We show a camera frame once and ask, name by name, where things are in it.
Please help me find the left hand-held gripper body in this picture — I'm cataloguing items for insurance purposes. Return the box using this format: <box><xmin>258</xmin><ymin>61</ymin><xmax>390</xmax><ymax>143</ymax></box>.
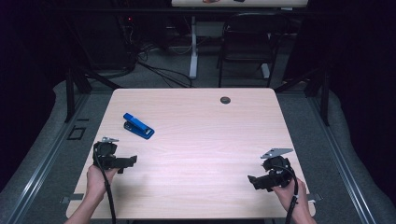
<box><xmin>92</xmin><ymin>135</ymin><xmax>123</xmax><ymax>172</ymax></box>

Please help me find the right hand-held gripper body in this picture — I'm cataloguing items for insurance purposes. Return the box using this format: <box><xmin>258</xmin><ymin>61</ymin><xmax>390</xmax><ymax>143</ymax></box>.
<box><xmin>260</xmin><ymin>147</ymin><xmax>295</xmax><ymax>189</ymax></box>

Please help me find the blue stapler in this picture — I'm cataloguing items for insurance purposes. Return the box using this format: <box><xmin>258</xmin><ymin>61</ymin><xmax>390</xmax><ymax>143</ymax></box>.
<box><xmin>122</xmin><ymin>112</ymin><xmax>156</xmax><ymax>140</ymax></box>

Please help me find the person's right hand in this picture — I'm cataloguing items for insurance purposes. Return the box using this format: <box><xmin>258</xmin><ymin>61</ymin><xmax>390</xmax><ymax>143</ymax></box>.
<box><xmin>271</xmin><ymin>177</ymin><xmax>310</xmax><ymax>216</ymax></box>

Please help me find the person's left hand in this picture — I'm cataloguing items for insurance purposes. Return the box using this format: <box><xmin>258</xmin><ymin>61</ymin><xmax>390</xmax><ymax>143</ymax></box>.
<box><xmin>85</xmin><ymin>163</ymin><xmax>120</xmax><ymax>203</ymax></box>

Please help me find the black metal stand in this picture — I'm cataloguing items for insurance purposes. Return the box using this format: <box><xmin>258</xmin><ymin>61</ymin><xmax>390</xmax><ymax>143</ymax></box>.
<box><xmin>274</xmin><ymin>69</ymin><xmax>331</xmax><ymax>127</ymax></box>
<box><xmin>64</xmin><ymin>66</ymin><xmax>123</xmax><ymax>123</ymax></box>

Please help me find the black equipment cabinet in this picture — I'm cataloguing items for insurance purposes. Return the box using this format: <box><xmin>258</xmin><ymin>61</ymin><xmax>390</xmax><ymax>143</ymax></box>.
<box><xmin>71</xmin><ymin>12</ymin><xmax>136</xmax><ymax>71</ymax></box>

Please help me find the black folding chair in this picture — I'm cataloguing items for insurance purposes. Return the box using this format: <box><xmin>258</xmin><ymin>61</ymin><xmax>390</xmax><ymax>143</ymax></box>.
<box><xmin>217</xmin><ymin>12</ymin><xmax>292</xmax><ymax>89</ymax></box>

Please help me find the white desk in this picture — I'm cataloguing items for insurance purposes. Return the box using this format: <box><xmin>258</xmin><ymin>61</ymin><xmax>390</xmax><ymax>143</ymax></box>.
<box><xmin>171</xmin><ymin>0</ymin><xmax>309</xmax><ymax>80</ymax></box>

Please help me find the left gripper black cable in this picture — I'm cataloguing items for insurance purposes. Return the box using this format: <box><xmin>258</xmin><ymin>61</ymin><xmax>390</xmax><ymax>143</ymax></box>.
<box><xmin>92</xmin><ymin>144</ymin><xmax>118</xmax><ymax>224</ymax></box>

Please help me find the grey metal bracket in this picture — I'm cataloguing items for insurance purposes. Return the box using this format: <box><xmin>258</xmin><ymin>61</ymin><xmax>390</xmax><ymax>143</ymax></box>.
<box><xmin>60</xmin><ymin>193</ymin><xmax>85</xmax><ymax>204</ymax></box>
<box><xmin>306</xmin><ymin>192</ymin><xmax>324</xmax><ymax>203</ymax></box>

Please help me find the aluminium floor rail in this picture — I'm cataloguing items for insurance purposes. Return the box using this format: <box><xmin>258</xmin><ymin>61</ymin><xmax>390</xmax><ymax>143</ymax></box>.
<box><xmin>6</xmin><ymin>92</ymin><xmax>92</xmax><ymax>224</ymax></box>
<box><xmin>307</xmin><ymin>96</ymin><xmax>377</xmax><ymax>224</ymax></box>

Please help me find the black floor cable bundle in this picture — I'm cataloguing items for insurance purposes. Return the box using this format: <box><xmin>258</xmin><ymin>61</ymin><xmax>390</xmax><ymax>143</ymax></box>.
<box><xmin>136</xmin><ymin>60</ymin><xmax>194</xmax><ymax>89</ymax></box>

